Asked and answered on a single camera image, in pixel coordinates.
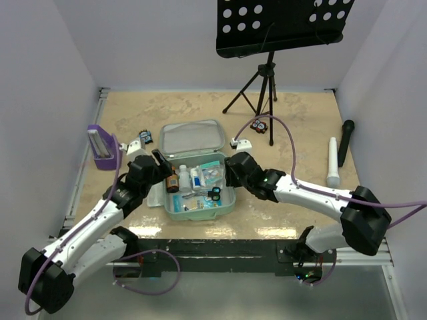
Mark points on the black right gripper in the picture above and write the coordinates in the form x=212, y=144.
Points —
x=229, y=176

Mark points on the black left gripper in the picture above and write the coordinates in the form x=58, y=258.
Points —
x=163, y=170

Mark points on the zip bag with plasters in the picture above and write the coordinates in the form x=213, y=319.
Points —
x=156, y=197

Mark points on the teal packet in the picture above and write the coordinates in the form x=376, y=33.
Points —
x=211, y=172

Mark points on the amber medicine bottle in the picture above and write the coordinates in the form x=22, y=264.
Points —
x=172, y=183

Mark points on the black handled scissors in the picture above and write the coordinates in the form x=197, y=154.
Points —
x=213, y=194

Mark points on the white plastic bottle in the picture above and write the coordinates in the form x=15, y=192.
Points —
x=184, y=179

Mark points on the white bandage roll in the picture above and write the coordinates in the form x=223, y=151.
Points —
x=196, y=180

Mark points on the mint green medicine case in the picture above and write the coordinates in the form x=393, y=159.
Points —
x=194, y=150

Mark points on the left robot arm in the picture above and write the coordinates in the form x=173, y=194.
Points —
x=49, y=277

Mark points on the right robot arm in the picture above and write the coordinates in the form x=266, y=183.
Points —
x=360, y=219

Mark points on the blue owl toy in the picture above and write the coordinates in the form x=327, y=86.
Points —
x=145, y=137

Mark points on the red owl toy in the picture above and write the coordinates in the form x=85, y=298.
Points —
x=259, y=126

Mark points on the purple metronome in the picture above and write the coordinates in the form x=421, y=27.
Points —
x=106, y=153

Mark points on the white microphone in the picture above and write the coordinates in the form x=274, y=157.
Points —
x=333, y=179

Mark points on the black microphone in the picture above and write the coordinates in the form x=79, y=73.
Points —
x=347, y=130

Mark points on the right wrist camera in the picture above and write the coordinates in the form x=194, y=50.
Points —
x=241, y=145

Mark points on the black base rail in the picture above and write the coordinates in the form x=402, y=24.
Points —
x=281, y=257

